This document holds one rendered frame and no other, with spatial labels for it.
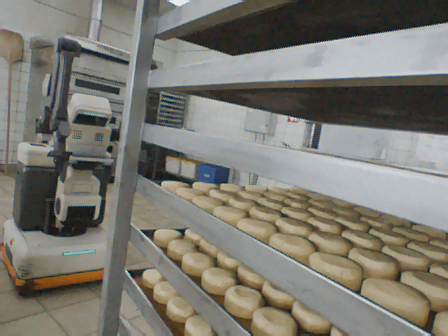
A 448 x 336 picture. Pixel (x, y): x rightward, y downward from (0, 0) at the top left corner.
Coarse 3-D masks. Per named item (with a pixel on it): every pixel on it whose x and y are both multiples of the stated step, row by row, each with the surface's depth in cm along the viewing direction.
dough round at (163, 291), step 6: (162, 282) 60; (168, 282) 61; (156, 288) 58; (162, 288) 58; (168, 288) 59; (156, 294) 57; (162, 294) 57; (168, 294) 57; (174, 294) 57; (156, 300) 57; (162, 300) 57; (168, 300) 57
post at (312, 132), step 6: (306, 126) 84; (312, 126) 82; (318, 126) 83; (306, 132) 84; (312, 132) 82; (318, 132) 83; (306, 138) 83; (312, 138) 82; (318, 138) 83; (306, 144) 83; (312, 144) 83; (318, 144) 84
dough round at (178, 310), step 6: (174, 300) 55; (180, 300) 55; (168, 306) 53; (174, 306) 53; (180, 306) 53; (186, 306) 54; (168, 312) 53; (174, 312) 52; (180, 312) 52; (186, 312) 52; (192, 312) 53; (174, 318) 52; (180, 318) 52; (186, 318) 52
